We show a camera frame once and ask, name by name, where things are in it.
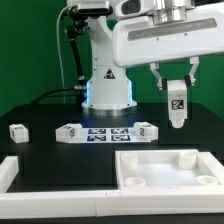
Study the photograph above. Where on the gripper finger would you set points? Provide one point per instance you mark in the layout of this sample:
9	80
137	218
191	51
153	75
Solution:
161	82
190	78

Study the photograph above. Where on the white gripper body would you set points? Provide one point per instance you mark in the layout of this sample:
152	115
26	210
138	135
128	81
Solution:
138	40

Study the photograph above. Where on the white square table top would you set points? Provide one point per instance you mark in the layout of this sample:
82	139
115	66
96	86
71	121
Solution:
169	172

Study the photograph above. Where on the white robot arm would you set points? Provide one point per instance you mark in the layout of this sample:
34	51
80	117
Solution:
109	91

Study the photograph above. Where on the fiducial marker sheet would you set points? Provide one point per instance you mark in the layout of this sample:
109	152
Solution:
107	135

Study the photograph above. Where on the white U-shaped fence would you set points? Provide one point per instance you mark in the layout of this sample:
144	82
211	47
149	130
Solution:
94	202

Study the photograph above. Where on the black camera on mount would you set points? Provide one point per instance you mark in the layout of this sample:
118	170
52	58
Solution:
80	15

